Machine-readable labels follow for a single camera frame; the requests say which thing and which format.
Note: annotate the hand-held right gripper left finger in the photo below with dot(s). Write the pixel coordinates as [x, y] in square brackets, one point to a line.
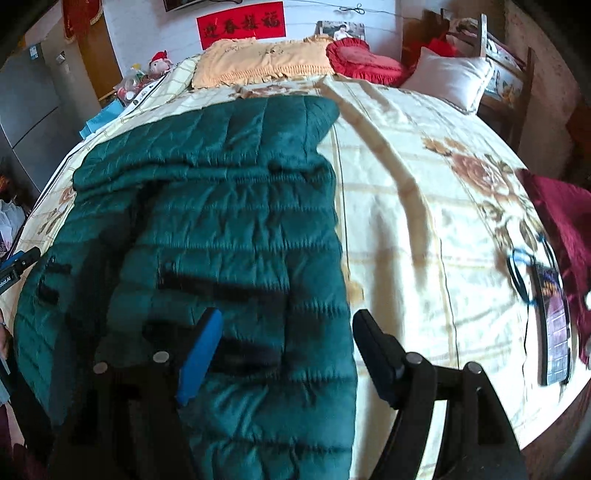
[201, 360]

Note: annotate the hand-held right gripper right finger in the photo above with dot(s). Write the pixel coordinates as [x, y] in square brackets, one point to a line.
[376, 355]

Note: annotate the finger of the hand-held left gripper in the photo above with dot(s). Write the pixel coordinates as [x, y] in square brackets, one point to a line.
[21, 259]

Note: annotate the green quilted puffer jacket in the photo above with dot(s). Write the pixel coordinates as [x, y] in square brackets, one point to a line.
[231, 221]

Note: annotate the person's left forearm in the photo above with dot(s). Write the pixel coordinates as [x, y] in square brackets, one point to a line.
[3, 344]

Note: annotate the white plastic bag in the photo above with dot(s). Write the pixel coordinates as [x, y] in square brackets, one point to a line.
[10, 226]

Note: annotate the grey refrigerator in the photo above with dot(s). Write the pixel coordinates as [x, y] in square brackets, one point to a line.
[32, 106]

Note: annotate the light blue bag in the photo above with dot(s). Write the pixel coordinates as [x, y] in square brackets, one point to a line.
[101, 121]

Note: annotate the floral cream bedsheet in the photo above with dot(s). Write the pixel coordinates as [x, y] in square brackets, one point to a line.
[415, 184]

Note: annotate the wooden door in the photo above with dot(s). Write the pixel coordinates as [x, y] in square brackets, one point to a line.
[99, 60]

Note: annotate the dark red blanket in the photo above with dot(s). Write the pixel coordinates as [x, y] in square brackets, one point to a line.
[563, 217]

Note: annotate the pink plush toy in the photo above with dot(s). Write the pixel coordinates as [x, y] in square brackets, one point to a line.
[159, 63]

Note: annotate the red fringed hanging pennant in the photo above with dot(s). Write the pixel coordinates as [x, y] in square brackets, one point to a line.
[83, 18]

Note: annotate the white pillow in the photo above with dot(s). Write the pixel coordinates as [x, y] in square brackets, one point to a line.
[450, 78]

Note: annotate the red heart-shaped pillow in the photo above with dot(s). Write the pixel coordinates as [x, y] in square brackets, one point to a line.
[364, 62]

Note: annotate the wooden chair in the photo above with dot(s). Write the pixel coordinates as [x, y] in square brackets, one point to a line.
[519, 92]

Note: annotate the yellow frilled pillow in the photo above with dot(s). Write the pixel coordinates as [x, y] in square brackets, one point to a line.
[263, 62]

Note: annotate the red cloth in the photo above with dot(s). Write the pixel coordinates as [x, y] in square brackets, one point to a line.
[438, 47]

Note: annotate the framed photo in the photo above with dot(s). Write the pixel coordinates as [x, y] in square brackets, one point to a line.
[341, 31]

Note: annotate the wall-mounted television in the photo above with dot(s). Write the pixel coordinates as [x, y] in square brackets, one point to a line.
[194, 3]

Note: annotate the red wall banner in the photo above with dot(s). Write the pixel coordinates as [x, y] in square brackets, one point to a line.
[240, 25]

